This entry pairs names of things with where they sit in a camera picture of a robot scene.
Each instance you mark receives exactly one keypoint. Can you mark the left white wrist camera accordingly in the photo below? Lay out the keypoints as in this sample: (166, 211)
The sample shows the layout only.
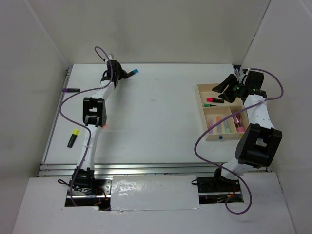
(109, 57)

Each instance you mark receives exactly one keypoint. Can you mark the yellow cap black highlighter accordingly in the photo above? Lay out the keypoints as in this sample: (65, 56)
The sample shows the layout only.
(73, 138)

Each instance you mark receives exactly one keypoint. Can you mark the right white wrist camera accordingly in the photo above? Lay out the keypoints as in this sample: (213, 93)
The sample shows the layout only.
(242, 75)

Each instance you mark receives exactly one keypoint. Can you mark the pink cap black highlighter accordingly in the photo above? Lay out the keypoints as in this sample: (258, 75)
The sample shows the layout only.
(214, 100)

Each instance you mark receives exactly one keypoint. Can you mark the pastel orange cap highlighter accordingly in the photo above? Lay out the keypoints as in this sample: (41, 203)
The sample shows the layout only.
(219, 126)

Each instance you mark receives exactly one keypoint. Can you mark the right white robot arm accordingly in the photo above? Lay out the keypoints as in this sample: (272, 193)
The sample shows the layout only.
(260, 140)

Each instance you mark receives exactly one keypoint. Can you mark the pastel lilac highlighter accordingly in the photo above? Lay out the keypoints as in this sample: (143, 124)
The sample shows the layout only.
(210, 124)

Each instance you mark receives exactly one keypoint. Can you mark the purple cap black highlighter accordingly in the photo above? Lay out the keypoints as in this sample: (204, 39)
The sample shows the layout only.
(71, 90)

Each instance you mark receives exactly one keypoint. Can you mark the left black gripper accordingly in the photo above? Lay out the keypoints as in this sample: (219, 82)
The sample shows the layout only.
(124, 73)

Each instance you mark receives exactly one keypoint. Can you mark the pastel green highlighter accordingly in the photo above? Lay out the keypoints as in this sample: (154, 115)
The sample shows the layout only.
(227, 126)

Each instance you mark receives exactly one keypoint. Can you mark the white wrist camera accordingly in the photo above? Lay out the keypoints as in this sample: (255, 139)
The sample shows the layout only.
(109, 57)
(242, 75)

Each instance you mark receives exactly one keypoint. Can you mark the wooden compartment tray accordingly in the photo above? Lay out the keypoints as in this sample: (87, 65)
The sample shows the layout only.
(225, 109)

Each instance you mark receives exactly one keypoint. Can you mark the white front cover plate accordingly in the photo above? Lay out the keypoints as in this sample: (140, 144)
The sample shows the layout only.
(154, 193)

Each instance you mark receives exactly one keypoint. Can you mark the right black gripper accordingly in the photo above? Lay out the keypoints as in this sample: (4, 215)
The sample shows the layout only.
(231, 80)

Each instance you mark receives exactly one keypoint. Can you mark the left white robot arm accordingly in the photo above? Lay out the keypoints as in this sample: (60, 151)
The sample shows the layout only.
(94, 118)

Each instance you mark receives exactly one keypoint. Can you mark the green cap black highlighter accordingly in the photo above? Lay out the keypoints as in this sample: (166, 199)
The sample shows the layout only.
(209, 105)

